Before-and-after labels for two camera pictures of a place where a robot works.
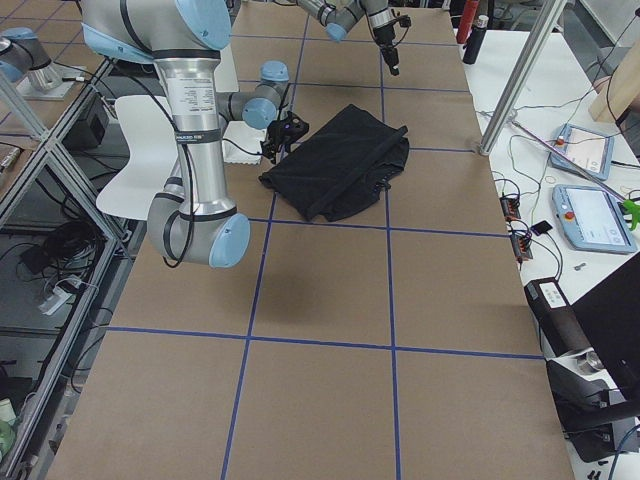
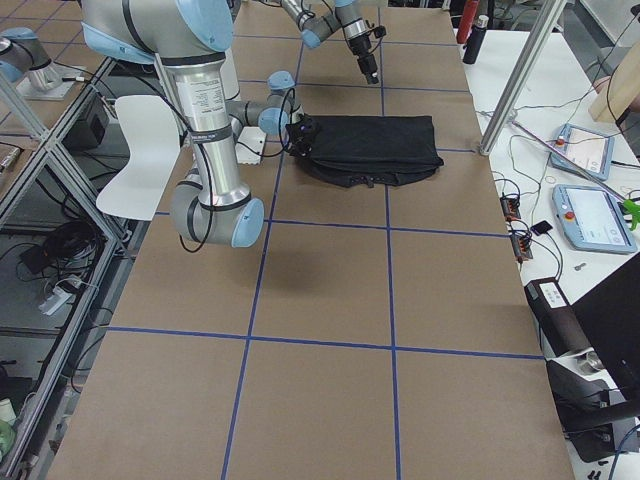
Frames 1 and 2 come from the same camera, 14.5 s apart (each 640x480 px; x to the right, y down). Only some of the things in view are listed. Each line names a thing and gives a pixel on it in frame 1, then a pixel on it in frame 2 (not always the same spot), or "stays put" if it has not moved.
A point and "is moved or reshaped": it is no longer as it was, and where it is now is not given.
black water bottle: (476, 37) stays put
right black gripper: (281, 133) to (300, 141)
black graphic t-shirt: (341, 171) is moved or reshaped
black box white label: (560, 324) stays put
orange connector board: (510, 208) stays put
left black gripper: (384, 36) to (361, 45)
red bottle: (467, 20) stays put
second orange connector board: (521, 246) stays put
